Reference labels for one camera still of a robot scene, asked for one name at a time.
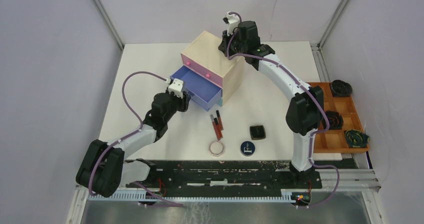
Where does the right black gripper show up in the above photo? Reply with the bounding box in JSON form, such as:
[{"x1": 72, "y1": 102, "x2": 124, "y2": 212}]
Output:
[{"x1": 220, "y1": 31, "x2": 247, "y2": 60}]

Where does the purple drawer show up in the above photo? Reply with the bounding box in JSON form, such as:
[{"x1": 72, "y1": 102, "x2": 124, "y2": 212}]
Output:
[{"x1": 170, "y1": 66, "x2": 222, "y2": 111}]

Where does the pastel wooden drawer chest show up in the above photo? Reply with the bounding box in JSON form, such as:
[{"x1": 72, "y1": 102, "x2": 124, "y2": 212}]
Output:
[{"x1": 181, "y1": 31, "x2": 245, "y2": 106}]

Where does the black square compact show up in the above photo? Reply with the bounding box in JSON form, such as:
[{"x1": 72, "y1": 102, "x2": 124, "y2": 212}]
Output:
[{"x1": 249, "y1": 125, "x2": 266, "y2": 140}]

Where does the round dark blue jar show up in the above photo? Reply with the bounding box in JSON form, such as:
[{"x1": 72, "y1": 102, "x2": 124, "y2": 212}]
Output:
[{"x1": 240, "y1": 141, "x2": 256, "y2": 157}]

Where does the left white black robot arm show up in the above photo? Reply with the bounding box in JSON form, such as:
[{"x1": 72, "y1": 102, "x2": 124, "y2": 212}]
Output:
[{"x1": 75, "y1": 91, "x2": 191, "y2": 197}]

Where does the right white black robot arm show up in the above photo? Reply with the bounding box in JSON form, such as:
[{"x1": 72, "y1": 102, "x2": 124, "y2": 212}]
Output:
[{"x1": 218, "y1": 17, "x2": 328, "y2": 188}]

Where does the silver red mascara tube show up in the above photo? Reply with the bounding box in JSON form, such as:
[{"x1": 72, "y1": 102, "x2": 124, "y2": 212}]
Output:
[{"x1": 210, "y1": 114, "x2": 220, "y2": 140}]

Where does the dark red lip gloss tube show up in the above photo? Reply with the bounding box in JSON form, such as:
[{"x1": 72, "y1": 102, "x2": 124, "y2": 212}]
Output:
[{"x1": 216, "y1": 110, "x2": 224, "y2": 130}]

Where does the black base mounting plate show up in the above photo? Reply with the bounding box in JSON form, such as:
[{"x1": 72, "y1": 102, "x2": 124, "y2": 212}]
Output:
[{"x1": 125, "y1": 158, "x2": 359, "y2": 198}]

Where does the black coiled band top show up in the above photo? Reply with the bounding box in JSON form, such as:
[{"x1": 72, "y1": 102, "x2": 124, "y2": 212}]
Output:
[{"x1": 330, "y1": 80, "x2": 353, "y2": 97}]

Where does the black coiled band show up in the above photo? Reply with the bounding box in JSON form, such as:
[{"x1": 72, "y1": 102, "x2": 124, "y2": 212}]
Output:
[
  {"x1": 330, "y1": 80, "x2": 353, "y2": 97},
  {"x1": 325, "y1": 110, "x2": 344, "y2": 130}
]

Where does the black coiled band middle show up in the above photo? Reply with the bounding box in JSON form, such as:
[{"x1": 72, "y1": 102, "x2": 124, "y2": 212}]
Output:
[{"x1": 325, "y1": 110, "x2": 344, "y2": 130}]

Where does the orange wooden compartment tray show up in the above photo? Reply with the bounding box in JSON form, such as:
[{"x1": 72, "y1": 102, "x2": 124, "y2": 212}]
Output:
[{"x1": 309, "y1": 82, "x2": 370, "y2": 154}]

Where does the green yellow coiled band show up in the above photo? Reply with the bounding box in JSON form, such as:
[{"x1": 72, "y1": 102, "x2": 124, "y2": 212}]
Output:
[{"x1": 344, "y1": 129, "x2": 370, "y2": 148}]

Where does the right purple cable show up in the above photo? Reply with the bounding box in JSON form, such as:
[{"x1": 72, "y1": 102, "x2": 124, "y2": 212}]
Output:
[{"x1": 226, "y1": 12, "x2": 341, "y2": 209}]

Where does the purple cable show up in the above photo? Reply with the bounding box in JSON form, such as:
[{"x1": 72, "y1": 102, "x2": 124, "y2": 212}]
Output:
[
  {"x1": 226, "y1": 12, "x2": 341, "y2": 209},
  {"x1": 87, "y1": 71, "x2": 185, "y2": 208}
]

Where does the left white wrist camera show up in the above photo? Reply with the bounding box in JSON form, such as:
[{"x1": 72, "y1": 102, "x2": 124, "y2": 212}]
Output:
[{"x1": 165, "y1": 78, "x2": 185, "y2": 98}]

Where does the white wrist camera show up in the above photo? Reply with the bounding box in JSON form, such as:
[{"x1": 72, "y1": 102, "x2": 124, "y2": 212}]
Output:
[
  {"x1": 223, "y1": 12, "x2": 242, "y2": 36},
  {"x1": 165, "y1": 78, "x2": 185, "y2": 98}
]

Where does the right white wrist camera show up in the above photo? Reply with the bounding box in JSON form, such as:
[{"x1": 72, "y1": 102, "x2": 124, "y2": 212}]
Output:
[{"x1": 223, "y1": 12, "x2": 242, "y2": 36}]

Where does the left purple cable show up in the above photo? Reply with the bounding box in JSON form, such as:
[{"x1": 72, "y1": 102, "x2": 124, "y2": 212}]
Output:
[{"x1": 87, "y1": 71, "x2": 185, "y2": 208}]

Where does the white slotted cable duct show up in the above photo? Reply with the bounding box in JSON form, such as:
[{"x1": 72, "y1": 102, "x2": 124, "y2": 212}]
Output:
[{"x1": 86, "y1": 188, "x2": 312, "y2": 204}]

